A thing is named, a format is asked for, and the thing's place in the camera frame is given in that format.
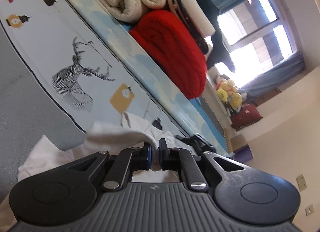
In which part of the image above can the purple rolled mat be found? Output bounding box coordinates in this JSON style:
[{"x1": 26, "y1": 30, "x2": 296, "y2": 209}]
[{"x1": 234, "y1": 144, "x2": 253, "y2": 164}]

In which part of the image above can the white t-shirt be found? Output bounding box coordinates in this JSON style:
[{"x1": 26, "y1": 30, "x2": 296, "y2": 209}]
[{"x1": 17, "y1": 111, "x2": 198, "y2": 183}]

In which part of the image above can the dark teal shark plush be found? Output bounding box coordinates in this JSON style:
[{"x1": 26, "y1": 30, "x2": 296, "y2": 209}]
[{"x1": 182, "y1": 0, "x2": 235, "y2": 73}]

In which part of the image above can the red folded quilt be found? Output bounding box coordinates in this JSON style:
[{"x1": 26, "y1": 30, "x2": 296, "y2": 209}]
[{"x1": 129, "y1": 10, "x2": 207, "y2": 99}]

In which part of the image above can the light blue patterned blanket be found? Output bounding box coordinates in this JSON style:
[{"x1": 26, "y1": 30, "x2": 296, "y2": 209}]
[{"x1": 67, "y1": 0, "x2": 229, "y2": 155}]

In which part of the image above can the wall socket plate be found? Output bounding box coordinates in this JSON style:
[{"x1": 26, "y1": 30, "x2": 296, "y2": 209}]
[
  {"x1": 296, "y1": 174, "x2": 308, "y2": 191},
  {"x1": 305, "y1": 204, "x2": 315, "y2": 216}
]

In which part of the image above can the deer print bed sheet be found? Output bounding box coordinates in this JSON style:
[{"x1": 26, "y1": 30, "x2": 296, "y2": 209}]
[{"x1": 1, "y1": 0, "x2": 187, "y2": 135}]

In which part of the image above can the dark red pillow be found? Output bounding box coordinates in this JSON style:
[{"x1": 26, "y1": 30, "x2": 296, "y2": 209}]
[{"x1": 231, "y1": 104, "x2": 263, "y2": 131}]

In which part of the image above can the yellow bear plush toy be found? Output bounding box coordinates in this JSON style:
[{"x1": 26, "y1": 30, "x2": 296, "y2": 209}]
[{"x1": 216, "y1": 75, "x2": 242, "y2": 115}]

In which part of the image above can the right blue curtain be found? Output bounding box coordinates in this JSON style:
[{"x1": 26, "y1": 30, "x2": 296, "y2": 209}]
[{"x1": 239, "y1": 51, "x2": 305, "y2": 101}]

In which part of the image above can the window with white frame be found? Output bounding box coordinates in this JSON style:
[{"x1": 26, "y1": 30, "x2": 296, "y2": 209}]
[{"x1": 218, "y1": 0, "x2": 299, "y2": 87}]

